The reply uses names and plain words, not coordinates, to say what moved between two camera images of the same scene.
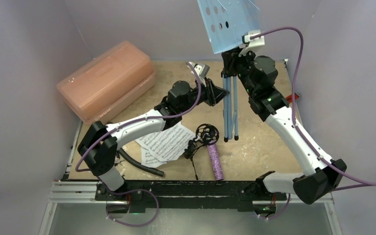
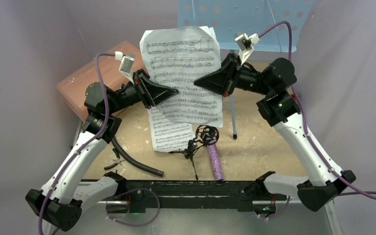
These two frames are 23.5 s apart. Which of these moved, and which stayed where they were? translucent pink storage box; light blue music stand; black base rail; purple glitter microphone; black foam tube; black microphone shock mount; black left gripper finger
Moved: light blue music stand; black left gripper finger
Stayed: translucent pink storage box; black foam tube; black base rail; black microphone shock mount; purple glitter microphone
